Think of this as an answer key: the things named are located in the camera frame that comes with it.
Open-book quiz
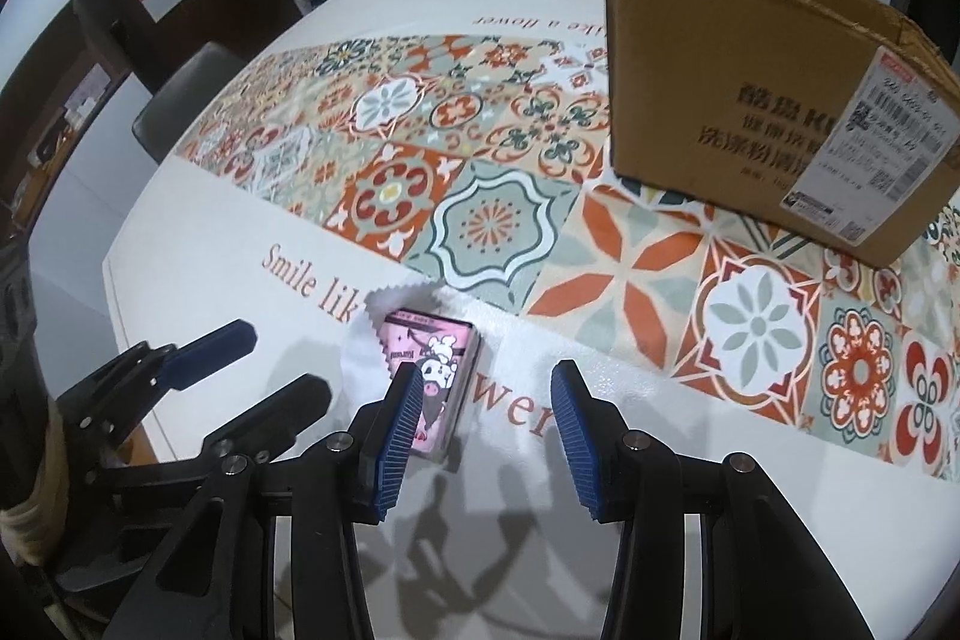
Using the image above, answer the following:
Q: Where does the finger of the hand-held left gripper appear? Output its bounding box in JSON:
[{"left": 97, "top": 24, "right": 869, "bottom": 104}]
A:
[
  {"left": 49, "top": 319, "right": 258, "bottom": 455},
  {"left": 112, "top": 374, "right": 333, "bottom": 485}
]

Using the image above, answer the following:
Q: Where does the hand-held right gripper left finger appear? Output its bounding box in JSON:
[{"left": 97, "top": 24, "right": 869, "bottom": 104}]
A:
[{"left": 101, "top": 362, "right": 425, "bottom": 640}]

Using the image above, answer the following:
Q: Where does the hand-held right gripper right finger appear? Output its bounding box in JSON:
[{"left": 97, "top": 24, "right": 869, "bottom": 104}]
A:
[{"left": 551, "top": 360, "right": 863, "bottom": 640}]

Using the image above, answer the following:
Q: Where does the pink cartoon tissue packet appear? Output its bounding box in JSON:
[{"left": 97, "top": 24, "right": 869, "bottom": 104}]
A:
[{"left": 381, "top": 308, "right": 482, "bottom": 462}]

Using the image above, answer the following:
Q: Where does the brown cardboard box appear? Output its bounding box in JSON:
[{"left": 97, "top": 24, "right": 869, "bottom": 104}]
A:
[{"left": 598, "top": 0, "right": 960, "bottom": 271}]

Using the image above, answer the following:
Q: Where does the person's left forearm cream sleeve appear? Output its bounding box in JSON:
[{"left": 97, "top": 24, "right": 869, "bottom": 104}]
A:
[{"left": 0, "top": 404, "right": 77, "bottom": 611}]

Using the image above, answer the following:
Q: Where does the tile patterned tablecloth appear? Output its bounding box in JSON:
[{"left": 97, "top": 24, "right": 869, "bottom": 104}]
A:
[{"left": 101, "top": 0, "right": 960, "bottom": 640}]

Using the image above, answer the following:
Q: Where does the grey dining chair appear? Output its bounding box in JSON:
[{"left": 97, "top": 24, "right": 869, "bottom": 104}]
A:
[{"left": 131, "top": 40, "right": 250, "bottom": 165}]

